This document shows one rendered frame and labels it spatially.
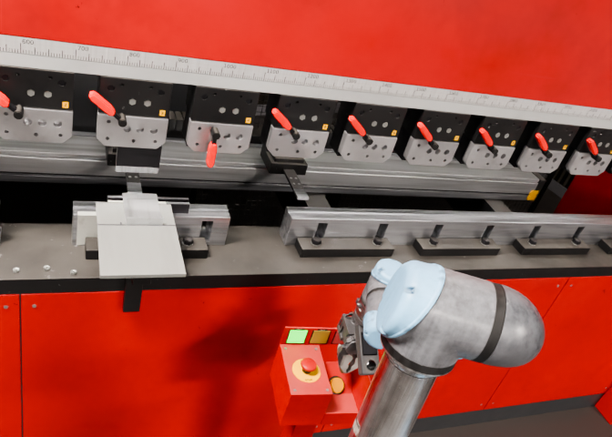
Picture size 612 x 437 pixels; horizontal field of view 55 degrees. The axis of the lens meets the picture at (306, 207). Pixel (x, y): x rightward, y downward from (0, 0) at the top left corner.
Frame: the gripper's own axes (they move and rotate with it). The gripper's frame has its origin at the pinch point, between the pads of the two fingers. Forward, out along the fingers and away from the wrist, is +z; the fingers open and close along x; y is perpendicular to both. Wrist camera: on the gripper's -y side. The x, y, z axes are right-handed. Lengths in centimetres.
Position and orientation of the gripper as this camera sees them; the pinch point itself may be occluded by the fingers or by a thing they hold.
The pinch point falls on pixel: (345, 371)
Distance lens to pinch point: 152.3
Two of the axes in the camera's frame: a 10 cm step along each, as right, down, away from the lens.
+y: -1.8, -6.5, 7.4
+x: -9.5, -0.9, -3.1
